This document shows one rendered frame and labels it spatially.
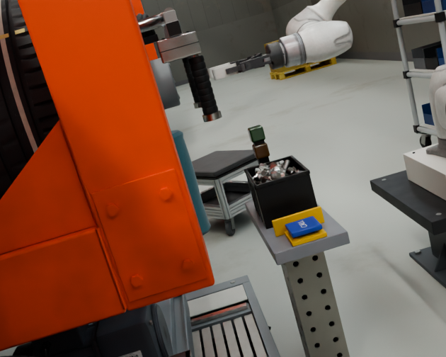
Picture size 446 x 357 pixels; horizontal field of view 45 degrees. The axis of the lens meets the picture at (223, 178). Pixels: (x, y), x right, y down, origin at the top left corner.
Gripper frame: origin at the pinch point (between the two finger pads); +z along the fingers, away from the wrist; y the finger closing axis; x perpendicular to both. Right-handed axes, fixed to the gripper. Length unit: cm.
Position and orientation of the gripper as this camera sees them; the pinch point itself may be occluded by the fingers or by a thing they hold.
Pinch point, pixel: (214, 73)
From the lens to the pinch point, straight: 160.2
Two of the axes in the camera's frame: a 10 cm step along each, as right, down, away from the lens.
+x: -2.7, -9.3, -2.4
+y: -1.1, -2.2, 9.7
